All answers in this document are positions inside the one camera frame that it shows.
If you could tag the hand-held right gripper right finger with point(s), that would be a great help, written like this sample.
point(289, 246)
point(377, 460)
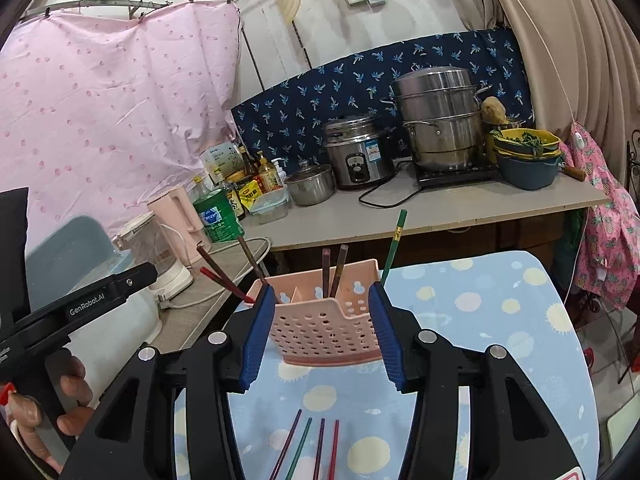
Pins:
point(385, 340)

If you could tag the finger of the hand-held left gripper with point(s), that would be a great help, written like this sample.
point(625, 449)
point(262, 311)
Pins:
point(137, 276)
point(12, 250)

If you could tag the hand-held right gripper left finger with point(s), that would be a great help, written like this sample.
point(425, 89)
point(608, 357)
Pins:
point(257, 340)

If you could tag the pink perforated utensil holder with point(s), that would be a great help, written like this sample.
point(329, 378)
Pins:
point(320, 330)

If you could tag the red chopstick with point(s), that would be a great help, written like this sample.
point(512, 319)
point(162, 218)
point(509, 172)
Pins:
point(225, 285)
point(333, 450)

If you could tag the brown chopstick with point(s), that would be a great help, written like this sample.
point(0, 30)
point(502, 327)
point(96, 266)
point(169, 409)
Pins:
point(319, 450)
point(210, 260)
point(252, 260)
point(326, 270)
point(340, 267)

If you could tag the person's left hand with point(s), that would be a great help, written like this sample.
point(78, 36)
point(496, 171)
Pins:
point(75, 422)

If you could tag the white glass jar appliance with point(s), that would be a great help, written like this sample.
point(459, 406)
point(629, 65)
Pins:
point(170, 275)

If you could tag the white grey plastic tub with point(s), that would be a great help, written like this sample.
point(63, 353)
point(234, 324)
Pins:
point(75, 250)

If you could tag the pink electric kettle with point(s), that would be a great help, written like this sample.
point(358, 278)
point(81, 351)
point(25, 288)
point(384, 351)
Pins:
point(175, 215)

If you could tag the green plastic bottle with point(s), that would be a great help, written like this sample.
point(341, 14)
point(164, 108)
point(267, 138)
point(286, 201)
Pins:
point(215, 215)

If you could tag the purple chopstick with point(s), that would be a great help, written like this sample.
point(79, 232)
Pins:
point(286, 445)

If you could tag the blue planet print tablecloth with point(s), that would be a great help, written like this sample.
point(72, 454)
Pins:
point(500, 320)

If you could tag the dark soy sauce bottle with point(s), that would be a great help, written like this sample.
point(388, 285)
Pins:
point(235, 202)

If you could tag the glass food container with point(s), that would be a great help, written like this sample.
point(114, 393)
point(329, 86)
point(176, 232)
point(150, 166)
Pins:
point(270, 207)

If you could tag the yellow seasoning packet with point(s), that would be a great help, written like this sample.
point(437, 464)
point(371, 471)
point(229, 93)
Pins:
point(250, 195)

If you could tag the white and green carton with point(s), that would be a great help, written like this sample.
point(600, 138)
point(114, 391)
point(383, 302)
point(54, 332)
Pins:
point(220, 157)

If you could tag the small pot with glass lid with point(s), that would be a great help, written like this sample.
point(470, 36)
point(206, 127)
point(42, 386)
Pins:
point(310, 187)

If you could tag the pink dotted curtain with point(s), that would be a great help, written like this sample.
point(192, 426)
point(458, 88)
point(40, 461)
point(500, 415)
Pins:
point(100, 110)

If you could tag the cooking oil bottle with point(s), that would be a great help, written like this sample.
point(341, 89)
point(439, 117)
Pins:
point(270, 175)

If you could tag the black induction cooktop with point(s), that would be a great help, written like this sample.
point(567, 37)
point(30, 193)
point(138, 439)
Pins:
point(450, 176)

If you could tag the steel rice cooker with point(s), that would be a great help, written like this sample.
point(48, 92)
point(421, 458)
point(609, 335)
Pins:
point(355, 155)

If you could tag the blue plastic basin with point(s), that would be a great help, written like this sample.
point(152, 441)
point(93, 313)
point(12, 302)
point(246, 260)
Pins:
point(525, 172)

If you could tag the stainless steel steamer pot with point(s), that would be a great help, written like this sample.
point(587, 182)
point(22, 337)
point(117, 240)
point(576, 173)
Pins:
point(440, 125)

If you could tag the navy floral cloth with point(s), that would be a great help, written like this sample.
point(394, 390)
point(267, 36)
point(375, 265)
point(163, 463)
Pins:
point(300, 110)

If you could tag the leafy green vegetables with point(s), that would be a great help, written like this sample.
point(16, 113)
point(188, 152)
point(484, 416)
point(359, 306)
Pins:
point(525, 137)

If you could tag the pink floral garment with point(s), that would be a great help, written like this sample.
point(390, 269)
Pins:
point(615, 240)

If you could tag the ginger root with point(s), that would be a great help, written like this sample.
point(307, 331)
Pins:
point(494, 110)

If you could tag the yellow colander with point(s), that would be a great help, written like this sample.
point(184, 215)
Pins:
point(547, 144)

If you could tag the dark iron chair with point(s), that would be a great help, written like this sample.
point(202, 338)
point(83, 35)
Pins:
point(634, 152)

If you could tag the beige curtain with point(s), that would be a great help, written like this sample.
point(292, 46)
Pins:
point(575, 35)

